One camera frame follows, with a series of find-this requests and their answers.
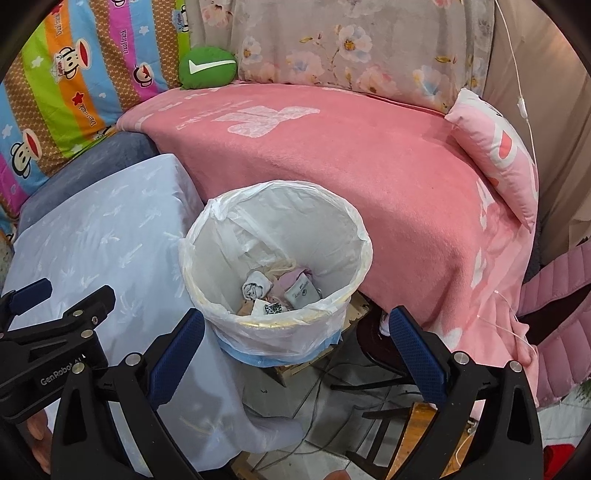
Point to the pink cloth strip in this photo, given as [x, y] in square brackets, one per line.
[288, 279]

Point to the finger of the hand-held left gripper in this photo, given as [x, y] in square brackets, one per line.
[83, 314]
[30, 293]

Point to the beige curtain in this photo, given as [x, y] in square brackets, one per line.
[563, 161]

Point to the blue-grey sofa cushion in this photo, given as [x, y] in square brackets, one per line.
[92, 166]

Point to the person's left hand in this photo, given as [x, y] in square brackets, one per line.
[40, 438]

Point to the white clear-wrapped packet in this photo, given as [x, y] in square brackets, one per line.
[302, 293]

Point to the pink blanket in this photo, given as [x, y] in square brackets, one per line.
[369, 184]

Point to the red cloth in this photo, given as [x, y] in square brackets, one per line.
[558, 457]

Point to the pink padded jacket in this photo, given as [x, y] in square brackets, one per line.
[563, 323]

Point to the leopard print scrunchie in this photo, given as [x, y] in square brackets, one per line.
[274, 308]

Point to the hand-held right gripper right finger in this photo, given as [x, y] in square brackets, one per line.
[415, 355]

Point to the floral grey pillow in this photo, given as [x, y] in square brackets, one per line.
[369, 46]

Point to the pink printed pillow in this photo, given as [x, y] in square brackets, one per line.
[498, 152]

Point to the striped monkey print quilt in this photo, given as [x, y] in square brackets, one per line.
[69, 92]

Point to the white-lined trash bin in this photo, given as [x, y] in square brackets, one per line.
[277, 221]

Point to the dark stool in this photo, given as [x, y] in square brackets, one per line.
[374, 341]

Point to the green round cushion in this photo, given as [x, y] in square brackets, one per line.
[207, 67]

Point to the plywood box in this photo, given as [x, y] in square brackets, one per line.
[295, 369]

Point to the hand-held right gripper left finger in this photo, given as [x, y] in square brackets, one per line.
[178, 355]

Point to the wooden stool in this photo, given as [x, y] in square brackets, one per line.
[415, 415]

